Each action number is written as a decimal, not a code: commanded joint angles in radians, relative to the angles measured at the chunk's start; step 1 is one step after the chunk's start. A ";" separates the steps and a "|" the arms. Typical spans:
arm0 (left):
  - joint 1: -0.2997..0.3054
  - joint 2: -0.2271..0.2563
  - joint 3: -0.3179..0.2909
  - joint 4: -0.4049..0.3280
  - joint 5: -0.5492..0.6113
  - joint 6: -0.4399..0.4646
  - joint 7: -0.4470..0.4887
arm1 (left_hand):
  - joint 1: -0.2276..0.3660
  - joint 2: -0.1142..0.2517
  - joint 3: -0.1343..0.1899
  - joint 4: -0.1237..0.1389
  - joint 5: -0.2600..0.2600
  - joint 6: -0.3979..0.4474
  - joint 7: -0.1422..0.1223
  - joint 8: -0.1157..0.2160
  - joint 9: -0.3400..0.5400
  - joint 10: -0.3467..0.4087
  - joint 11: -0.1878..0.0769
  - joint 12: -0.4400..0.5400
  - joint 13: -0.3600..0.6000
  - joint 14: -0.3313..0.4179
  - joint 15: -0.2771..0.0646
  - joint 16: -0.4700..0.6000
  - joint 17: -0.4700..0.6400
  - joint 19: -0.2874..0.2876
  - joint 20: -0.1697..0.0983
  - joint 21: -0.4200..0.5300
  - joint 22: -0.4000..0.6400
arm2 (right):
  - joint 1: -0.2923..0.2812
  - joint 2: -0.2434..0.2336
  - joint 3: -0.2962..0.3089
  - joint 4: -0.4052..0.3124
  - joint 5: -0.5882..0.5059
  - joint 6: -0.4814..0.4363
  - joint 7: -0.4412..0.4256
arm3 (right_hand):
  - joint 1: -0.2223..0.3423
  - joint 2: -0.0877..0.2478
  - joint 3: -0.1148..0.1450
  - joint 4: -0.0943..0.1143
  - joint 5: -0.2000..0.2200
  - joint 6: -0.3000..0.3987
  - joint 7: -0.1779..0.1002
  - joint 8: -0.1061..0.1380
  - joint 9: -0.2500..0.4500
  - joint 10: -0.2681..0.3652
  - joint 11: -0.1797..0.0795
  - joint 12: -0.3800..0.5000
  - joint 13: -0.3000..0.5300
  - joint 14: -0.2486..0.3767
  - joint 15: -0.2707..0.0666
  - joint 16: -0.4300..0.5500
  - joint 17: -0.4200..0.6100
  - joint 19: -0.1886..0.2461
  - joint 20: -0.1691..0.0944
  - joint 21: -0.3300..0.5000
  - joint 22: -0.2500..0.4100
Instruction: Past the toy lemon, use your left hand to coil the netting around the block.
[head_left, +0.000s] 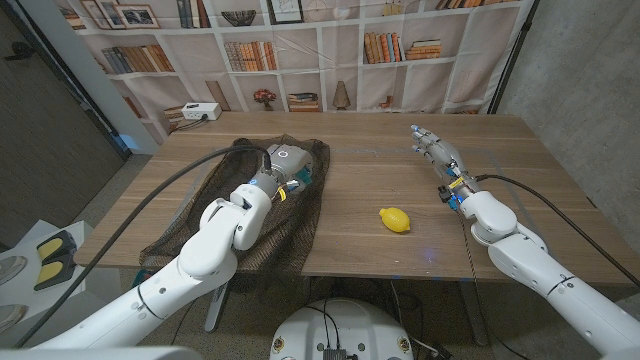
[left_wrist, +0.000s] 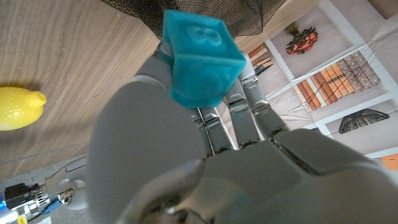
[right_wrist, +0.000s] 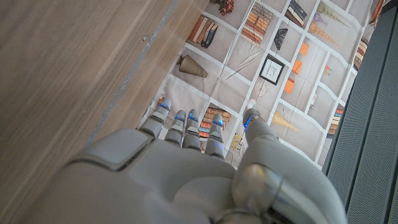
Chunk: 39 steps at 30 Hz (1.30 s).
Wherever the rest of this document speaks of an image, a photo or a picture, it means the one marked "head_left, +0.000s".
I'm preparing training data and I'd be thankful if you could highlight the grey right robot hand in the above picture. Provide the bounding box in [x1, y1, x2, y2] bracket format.
[410, 124, 481, 210]

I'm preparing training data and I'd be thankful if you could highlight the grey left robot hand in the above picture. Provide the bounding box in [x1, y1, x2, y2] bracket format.
[248, 143, 315, 200]

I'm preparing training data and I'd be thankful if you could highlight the dark mesh netting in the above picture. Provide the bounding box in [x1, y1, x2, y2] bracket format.
[138, 134, 331, 275]

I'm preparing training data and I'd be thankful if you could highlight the yellow toy lemon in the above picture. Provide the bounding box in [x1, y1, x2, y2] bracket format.
[378, 207, 412, 234]

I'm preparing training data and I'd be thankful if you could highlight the printed bookshelf backdrop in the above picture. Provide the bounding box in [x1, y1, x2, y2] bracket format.
[54, 0, 536, 146]

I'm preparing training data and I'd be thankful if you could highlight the white power strip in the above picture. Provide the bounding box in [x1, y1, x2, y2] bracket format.
[180, 102, 223, 122]

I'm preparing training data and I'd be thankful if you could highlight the black backdrop stand pole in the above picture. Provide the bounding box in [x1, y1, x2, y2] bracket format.
[487, 0, 542, 115]

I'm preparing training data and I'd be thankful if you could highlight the grey metal table leg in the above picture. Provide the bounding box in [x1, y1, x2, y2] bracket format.
[203, 279, 234, 334]
[457, 280, 490, 347]

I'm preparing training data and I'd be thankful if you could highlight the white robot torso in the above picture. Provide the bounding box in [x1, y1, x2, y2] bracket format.
[269, 298, 415, 360]

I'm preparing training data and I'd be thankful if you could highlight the black yellow foot pedal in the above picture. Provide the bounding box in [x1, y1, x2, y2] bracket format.
[33, 229, 79, 291]

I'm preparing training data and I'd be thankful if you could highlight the white floor board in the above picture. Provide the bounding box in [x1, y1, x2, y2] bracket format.
[0, 219, 96, 329]

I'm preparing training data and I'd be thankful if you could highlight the grey white sneaker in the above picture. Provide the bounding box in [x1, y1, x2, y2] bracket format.
[0, 303, 29, 334]
[0, 254, 29, 287]

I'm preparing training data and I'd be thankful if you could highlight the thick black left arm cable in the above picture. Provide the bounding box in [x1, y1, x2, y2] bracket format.
[14, 144, 274, 349]

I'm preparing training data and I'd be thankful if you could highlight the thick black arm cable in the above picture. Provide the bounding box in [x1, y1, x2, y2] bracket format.
[14, 144, 274, 349]
[474, 173, 640, 289]

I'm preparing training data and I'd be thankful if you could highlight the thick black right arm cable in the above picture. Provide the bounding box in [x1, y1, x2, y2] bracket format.
[474, 173, 640, 289]

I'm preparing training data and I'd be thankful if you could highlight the black power strip cable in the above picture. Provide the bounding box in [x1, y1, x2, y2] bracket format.
[172, 115, 209, 132]

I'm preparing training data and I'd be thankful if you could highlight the thin black braided cable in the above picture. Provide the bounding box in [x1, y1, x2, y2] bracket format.
[457, 212, 531, 360]

